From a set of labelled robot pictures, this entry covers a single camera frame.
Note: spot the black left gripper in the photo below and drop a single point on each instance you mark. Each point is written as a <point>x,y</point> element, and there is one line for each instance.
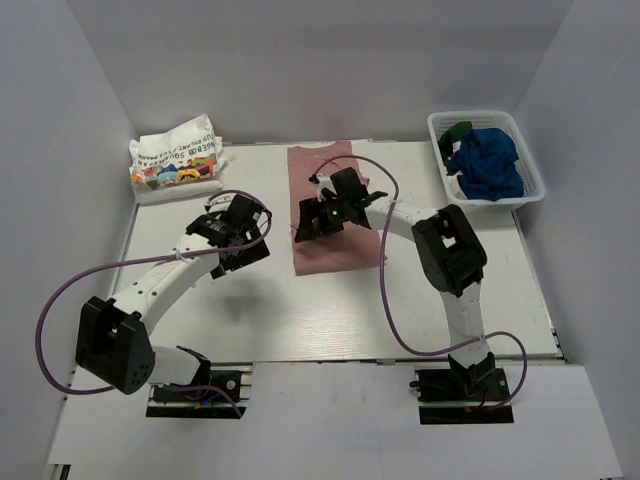
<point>248,257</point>

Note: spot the white plastic basket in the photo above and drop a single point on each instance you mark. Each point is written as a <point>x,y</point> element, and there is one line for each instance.
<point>526,167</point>

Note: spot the pink printed t shirt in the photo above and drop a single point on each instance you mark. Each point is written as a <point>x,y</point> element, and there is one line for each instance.
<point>353,248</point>

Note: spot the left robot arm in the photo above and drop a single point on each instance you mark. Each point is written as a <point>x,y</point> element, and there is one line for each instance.
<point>114,334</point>

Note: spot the folded white printed t shirt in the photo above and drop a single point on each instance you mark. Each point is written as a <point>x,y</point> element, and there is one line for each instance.
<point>184,162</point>

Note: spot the white and green t shirt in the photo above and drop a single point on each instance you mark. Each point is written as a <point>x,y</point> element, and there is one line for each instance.
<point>450,142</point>

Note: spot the blue t shirt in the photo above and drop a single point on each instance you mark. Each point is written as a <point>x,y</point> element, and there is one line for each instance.
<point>485,166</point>

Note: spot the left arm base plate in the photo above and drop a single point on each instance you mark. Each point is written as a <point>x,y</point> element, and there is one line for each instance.
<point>229,400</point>

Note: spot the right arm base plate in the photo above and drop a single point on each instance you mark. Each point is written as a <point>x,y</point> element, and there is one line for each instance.
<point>441,403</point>

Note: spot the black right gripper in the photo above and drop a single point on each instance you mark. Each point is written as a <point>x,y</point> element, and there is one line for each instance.
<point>312,208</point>

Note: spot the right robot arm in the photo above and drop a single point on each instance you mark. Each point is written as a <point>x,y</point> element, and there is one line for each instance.
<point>450,253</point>

